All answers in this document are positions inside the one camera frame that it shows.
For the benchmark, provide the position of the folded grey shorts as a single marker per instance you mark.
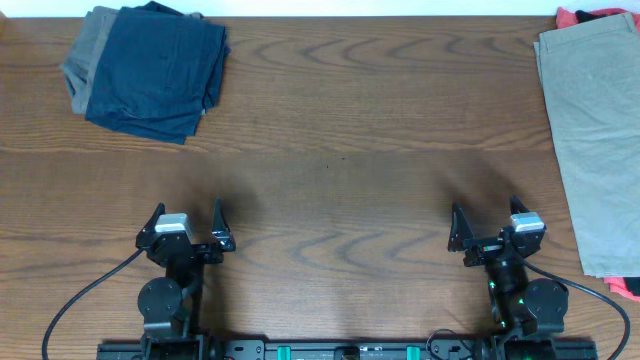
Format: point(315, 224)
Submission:
point(80, 64)

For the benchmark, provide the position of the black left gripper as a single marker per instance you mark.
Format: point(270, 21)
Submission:
point(212, 255)

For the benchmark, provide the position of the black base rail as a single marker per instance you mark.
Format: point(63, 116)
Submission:
point(437, 348)

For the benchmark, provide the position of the black garment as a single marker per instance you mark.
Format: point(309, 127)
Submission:
point(583, 16)

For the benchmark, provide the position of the red garment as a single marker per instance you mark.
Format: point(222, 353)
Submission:
point(627, 287)

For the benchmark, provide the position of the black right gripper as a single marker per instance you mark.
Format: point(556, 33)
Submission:
point(462, 238)

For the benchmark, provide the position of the khaki green shorts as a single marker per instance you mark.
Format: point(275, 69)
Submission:
point(589, 74)

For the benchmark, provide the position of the folded navy blue shorts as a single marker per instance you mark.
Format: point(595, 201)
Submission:
point(158, 73)

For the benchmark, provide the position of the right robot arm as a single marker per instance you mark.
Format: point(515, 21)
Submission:
point(529, 311)

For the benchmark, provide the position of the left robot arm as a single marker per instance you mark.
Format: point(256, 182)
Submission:
point(170, 305)

